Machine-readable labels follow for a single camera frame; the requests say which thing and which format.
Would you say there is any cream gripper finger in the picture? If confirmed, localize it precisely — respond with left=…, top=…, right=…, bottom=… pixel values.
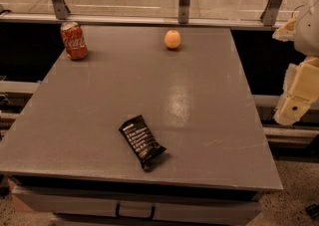
left=272, top=18, right=296, bottom=42
left=273, top=57, right=319, bottom=125

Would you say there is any red coke can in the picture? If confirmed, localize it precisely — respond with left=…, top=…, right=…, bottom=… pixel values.
left=60, top=22, right=88, bottom=60

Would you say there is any black rxbar chocolate wrapper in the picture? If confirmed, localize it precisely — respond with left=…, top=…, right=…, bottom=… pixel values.
left=119, top=114, right=166, bottom=171

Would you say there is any orange fruit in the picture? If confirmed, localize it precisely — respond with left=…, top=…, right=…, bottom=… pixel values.
left=164, top=30, right=181, bottom=49

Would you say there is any right metal railing bracket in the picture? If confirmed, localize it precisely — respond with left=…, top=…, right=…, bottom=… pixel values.
left=260, top=0, right=283, bottom=26

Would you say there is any grey drawer with black handle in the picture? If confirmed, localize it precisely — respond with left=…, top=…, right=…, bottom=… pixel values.
left=12, top=186, right=261, bottom=226

